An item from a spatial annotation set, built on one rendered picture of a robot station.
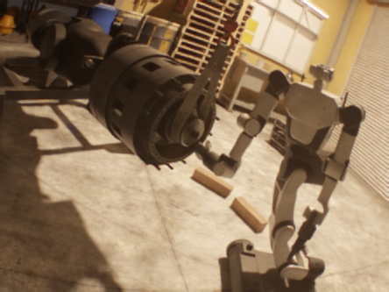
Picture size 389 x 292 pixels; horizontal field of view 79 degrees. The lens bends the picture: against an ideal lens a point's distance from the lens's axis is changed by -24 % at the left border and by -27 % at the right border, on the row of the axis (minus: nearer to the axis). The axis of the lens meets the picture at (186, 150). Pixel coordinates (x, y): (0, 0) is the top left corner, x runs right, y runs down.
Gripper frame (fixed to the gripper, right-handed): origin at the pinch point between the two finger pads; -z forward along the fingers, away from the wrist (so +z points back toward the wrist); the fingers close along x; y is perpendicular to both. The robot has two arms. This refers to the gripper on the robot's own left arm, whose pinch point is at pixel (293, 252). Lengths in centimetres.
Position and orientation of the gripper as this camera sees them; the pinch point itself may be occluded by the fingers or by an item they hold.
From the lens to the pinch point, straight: 158.6
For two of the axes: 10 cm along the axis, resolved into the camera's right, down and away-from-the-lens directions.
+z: 3.3, -9.1, -2.4
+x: -6.3, -0.2, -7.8
